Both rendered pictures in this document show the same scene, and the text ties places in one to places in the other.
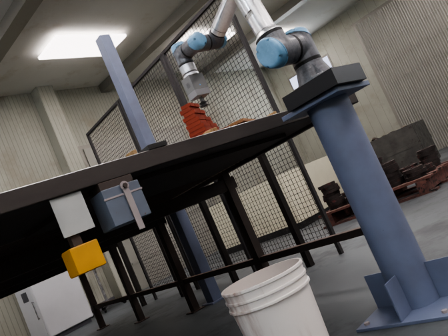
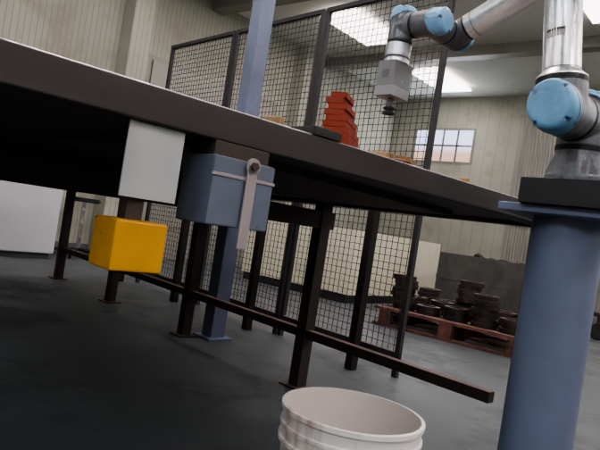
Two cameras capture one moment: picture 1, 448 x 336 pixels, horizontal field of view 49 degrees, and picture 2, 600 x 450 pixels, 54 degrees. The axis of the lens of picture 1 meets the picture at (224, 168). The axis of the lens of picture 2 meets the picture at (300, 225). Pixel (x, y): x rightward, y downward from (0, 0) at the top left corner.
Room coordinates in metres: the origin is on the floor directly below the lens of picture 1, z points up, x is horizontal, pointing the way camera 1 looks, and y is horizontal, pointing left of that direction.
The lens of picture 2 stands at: (0.48, 0.27, 0.73)
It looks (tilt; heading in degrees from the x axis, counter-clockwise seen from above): 0 degrees down; 357
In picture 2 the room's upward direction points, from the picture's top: 9 degrees clockwise
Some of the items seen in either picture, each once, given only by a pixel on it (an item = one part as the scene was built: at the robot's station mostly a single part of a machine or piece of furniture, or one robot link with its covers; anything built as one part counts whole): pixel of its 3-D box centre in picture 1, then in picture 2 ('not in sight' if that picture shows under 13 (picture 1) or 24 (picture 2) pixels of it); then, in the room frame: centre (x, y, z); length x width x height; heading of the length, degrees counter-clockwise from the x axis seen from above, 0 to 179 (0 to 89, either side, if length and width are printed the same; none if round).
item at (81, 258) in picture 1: (73, 234); (135, 195); (1.44, 0.49, 0.74); 0.09 x 0.08 x 0.24; 130
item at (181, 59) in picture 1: (182, 55); (403, 26); (2.21, -0.04, 1.36); 0.09 x 0.08 x 0.11; 41
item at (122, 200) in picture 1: (121, 207); (227, 195); (1.56, 0.35, 0.77); 0.14 x 0.11 x 0.18; 130
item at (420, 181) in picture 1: (381, 181); (467, 309); (5.50, -1.55, 0.25); 1.36 x 0.94 x 0.49; 48
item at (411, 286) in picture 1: (371, 199); (544, 383); (1.92, -0.48, 0.43); 0.38 x 0.38 x 0.87; 47
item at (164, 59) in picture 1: (181, 178); (255, 169); (4.82, 0.42, 1.11); 3.04 x 0.03 x 2.21; 40
